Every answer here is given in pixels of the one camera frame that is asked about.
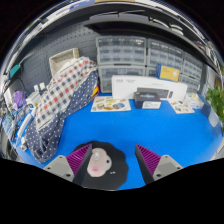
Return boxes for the small white box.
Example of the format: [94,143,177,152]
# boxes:
[25,92,42,110]

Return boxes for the green plant in white pot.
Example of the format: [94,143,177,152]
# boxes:
[204,85,224,129]

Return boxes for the red blue checked cloth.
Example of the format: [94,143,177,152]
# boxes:
[34,56,98,131]

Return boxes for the black printed mouse pad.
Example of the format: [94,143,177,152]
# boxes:
[72,140,130,191]

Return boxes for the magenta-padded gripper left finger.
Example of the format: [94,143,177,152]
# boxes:
[43,143,94,187]

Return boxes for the white woven basket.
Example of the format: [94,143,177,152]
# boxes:
[48,47,81,77]

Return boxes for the teal green object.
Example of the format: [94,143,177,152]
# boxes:
[8,63,22,79]

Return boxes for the pale pink computer mouse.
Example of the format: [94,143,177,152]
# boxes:
[86,148,113,178]

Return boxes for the navy white dotted cloth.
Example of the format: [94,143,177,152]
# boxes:
[24,71,100,164]

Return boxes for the large illustrated sticker sheet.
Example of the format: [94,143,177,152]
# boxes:
[169,100,196,115]

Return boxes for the dark overhead shelf unit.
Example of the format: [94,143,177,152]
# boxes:
[83,11,221,68]

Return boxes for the long white keyboard box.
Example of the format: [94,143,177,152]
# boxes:
[111,74,188,101]

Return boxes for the small yellow tool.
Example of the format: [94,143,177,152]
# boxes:
[91,85,100,98]

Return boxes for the purple plastic bag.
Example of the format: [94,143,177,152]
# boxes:
[12,89,27,111]

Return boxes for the small black box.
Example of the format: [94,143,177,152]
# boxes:
[133,91,162,110]

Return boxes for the white power strip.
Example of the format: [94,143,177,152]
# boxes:
[16,113,34,138]

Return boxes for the yellow card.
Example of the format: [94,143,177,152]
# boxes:
[155,63,181,83]

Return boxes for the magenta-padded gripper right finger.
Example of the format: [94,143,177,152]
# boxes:
[134,143,184,185]

